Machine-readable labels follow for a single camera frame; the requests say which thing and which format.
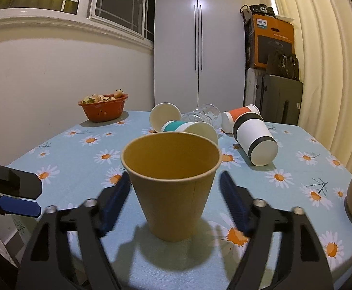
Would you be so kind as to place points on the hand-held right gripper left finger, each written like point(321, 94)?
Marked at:
point(115, 201)

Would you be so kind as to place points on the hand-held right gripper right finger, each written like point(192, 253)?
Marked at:
point(233, 201)

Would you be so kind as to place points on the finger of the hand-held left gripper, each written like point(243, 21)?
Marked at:
point(15, 182)
point(20, 207)

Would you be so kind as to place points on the brown paper cup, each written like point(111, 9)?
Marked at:
point(169, 202)

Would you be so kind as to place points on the black banded white cup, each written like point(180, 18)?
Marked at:
point(251, 136)

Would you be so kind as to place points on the orange banded white cup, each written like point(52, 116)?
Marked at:
point(239, 114)

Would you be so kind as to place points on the clear plastic cup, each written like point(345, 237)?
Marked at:
point(204, 114)

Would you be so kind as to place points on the teal banded white cup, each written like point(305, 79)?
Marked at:
point(176, 126)

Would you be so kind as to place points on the plain white paper cup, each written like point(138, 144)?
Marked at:
point(163, 116)

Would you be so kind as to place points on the blue daisy print tablecloth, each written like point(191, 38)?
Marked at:
point(73, 163)

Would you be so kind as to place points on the orange plastic basket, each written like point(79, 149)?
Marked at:
point(103, 111)

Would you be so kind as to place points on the pile of small pale fruits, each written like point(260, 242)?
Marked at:
point(98, 98)

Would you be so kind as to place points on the dark grey suitcase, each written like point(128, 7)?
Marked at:
point(280, 99)

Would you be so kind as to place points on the black handbag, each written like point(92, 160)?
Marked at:
point(281, 63)

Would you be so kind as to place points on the white wardrobe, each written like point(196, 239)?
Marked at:
point(176, 51)

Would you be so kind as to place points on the cream curtain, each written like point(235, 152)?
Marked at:
point(330, 66)

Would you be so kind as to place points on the orange cardboard box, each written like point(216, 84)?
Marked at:
point(272, 36)

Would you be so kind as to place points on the black camera bag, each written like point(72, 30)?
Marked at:
point(259, 9)

